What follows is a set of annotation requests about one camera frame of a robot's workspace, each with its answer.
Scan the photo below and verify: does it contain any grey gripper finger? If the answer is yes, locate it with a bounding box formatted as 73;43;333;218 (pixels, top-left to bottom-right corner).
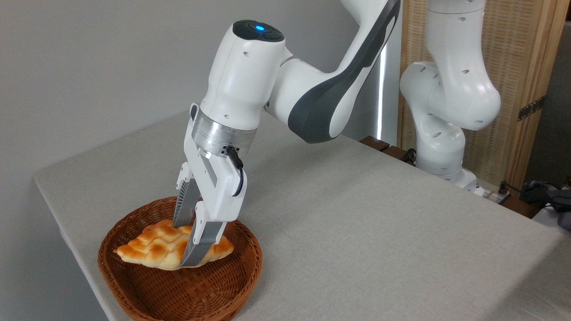
173;162;201;229
179;201;228;268

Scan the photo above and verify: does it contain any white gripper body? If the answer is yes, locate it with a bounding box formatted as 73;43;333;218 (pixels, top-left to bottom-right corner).
183;103;247;222

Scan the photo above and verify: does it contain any long braided bread loaf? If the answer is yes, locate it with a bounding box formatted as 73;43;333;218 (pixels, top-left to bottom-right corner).
113;218;235;271

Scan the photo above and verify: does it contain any brown wicker basket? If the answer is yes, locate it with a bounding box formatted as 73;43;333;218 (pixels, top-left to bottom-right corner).
97;196;263;321

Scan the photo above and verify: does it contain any dark wooden slat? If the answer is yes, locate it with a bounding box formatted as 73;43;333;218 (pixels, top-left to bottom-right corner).
501;196;541;219
383;146;410;163
360;136;390;152

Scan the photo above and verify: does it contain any grey tablecloth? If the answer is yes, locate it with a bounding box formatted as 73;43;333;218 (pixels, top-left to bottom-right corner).
33;109;571;321

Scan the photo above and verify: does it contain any white power strip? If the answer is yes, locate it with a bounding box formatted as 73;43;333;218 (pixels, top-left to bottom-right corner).
473;187;512;206

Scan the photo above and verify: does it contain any metal screen hinge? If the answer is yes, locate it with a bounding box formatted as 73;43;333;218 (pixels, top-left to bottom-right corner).
517;96;546;122

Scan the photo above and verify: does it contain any grey blue bag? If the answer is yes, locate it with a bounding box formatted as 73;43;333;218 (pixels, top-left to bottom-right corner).
520;180;571;231

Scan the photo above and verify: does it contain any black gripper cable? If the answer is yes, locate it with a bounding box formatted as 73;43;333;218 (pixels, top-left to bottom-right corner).
225;146;245;197

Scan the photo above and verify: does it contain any black power cable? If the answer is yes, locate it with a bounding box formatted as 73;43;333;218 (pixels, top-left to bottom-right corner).
498;180;554;210

